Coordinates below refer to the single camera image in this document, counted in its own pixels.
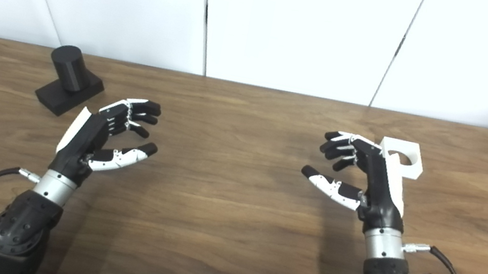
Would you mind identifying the black peg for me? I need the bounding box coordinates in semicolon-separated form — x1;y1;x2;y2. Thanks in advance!
32;41;111;124

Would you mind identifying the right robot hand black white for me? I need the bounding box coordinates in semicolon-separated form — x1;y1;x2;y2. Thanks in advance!
293;126;420;240

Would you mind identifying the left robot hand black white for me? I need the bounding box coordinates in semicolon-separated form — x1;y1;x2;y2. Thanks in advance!
48;86;167;199

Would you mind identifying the white square piece with hole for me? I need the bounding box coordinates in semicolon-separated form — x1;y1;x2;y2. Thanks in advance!
374;136;427;183

